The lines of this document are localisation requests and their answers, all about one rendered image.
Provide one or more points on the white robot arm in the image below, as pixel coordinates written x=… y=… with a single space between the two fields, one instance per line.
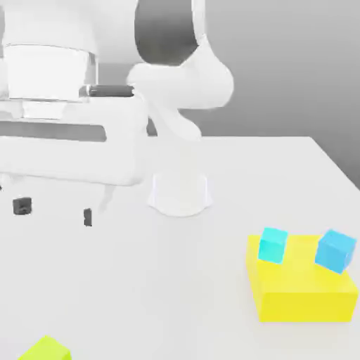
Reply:
x=180 y=84

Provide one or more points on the small blue cube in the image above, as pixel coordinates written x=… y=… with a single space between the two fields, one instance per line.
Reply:
x=334 y=251

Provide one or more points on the small cyan cube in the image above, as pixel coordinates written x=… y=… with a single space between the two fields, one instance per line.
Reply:
x=272 y=247

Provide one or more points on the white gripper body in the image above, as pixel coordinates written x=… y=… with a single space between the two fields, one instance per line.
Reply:
x=121 y=157

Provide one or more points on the small lime green cube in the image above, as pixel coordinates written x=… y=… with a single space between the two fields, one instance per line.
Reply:
x=46 y=350

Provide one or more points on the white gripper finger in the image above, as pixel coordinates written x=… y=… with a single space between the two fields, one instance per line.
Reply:
x=87 y=217
x=22 y=206

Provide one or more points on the large yellow box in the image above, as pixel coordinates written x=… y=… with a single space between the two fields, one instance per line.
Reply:
x=303 y=298

